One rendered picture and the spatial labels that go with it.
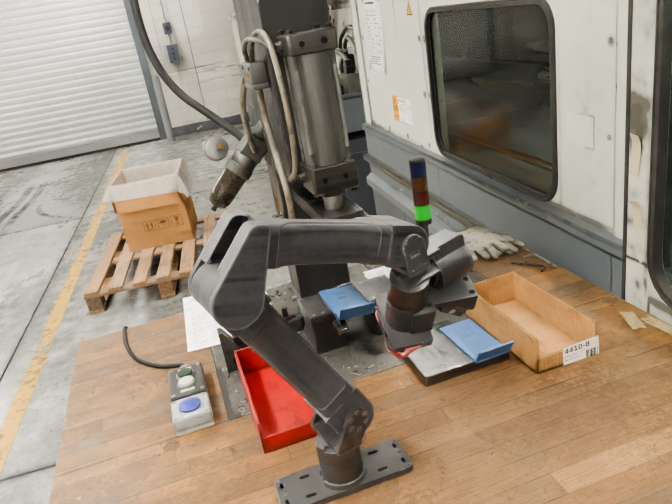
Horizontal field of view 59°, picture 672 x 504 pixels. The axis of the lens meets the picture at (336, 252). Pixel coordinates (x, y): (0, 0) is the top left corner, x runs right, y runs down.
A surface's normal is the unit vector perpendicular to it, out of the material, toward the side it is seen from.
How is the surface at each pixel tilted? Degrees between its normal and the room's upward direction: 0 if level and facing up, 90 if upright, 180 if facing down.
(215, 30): 90
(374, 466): 0
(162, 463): 0
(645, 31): 90
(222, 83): 90
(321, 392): 82
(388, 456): 0
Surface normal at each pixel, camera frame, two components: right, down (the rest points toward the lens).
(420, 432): -0.16, -0.91
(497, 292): 0.30, 0.32
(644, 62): -0.96, 0.24
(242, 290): 0.50, 0.26
